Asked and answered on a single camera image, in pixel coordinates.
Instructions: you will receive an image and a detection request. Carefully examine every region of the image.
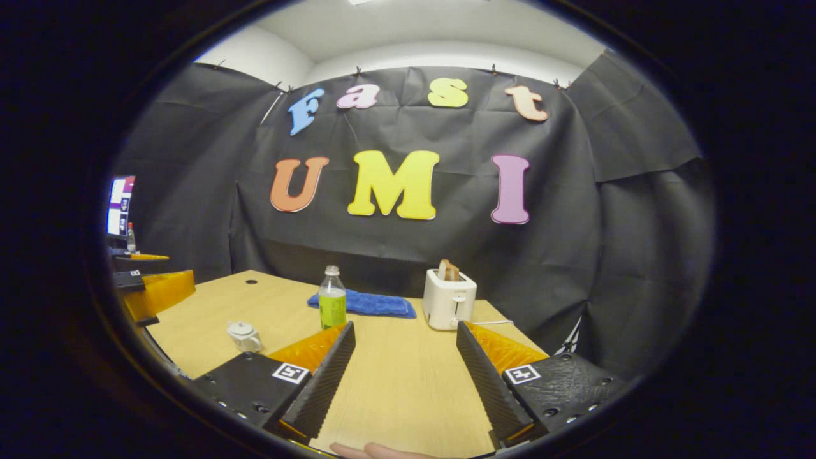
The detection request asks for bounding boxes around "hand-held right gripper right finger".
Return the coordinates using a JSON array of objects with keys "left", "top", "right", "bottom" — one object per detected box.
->
[{"left": 456, "top": 320, "right": 629, "bottom": 450}]

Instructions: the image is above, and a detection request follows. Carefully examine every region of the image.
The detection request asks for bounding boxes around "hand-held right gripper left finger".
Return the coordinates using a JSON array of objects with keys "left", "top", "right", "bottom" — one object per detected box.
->
[{"left": 190, "top": 321, "right": 356, "bottom": 446}]

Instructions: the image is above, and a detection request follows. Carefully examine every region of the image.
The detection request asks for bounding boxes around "clear green-label water bottle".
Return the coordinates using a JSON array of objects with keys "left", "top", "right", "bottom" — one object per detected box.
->
[{"left": 317, "top": 265, "right": 347, "bottom": 331}]

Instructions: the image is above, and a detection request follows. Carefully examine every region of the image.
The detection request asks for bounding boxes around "white ceramic teacup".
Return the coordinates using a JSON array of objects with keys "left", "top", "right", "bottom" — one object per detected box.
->
[{"left": 229, "top": 328, "right": 264, "bottom": 353}]

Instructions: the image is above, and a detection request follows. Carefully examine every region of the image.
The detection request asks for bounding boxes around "computer monitor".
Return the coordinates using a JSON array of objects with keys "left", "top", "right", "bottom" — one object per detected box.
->
[{"left": 107, "top": 175, "right": 136, "bottom": 238}]

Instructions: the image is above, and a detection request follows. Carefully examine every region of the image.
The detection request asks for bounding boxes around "white toaster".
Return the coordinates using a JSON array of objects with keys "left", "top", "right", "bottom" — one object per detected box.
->
[{"left": 423, "top": 268, "right": 477, "bottom": 331}]

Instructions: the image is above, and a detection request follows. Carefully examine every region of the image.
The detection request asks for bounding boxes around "blue towel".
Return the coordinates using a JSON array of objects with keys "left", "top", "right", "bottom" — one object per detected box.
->
[{"left": 307, "top": 289, "right": 417, "bottom": 319}]

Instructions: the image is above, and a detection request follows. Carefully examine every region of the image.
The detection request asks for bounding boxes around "black backdrop cloth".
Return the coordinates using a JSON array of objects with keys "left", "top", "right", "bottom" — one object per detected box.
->
[{"left": 112, "top": 51, "right": 715, "bottom": 383}]

